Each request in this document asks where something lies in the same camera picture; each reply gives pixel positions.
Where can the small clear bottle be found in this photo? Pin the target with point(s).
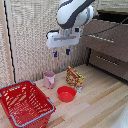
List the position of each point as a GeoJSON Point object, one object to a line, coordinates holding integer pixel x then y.
{"type": "Point", "coordinates": [79, 89]}

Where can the pink plastic cup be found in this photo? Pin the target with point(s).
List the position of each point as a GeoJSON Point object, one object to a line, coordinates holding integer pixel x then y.
{"type": "Point", "coordinates": [49, 80]}

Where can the yellow red snack bag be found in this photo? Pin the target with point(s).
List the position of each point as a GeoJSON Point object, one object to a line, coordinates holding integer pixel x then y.
{"type": "Point", "coordinates": [74, 77]}

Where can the red plastic bowl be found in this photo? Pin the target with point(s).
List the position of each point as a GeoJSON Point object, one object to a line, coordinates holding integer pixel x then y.
{"type": "Point", "coordinates": [66, 94]}

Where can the brown drawer cabinet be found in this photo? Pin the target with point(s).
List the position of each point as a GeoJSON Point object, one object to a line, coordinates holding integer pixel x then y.
{"type": "Point", "coordinates": [106, 46]}

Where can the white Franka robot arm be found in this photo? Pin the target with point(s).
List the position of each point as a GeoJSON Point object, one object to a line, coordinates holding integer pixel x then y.
{"type": "Point", "coordinates": [73, 13]}

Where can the red basket with blue rim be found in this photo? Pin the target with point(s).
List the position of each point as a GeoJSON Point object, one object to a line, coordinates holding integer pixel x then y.
{"type": "Point", "coordinates": [25, 105]}

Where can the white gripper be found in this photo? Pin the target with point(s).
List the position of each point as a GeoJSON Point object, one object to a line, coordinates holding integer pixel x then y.
{"type": "Point", "coordinates": [63, 37]}

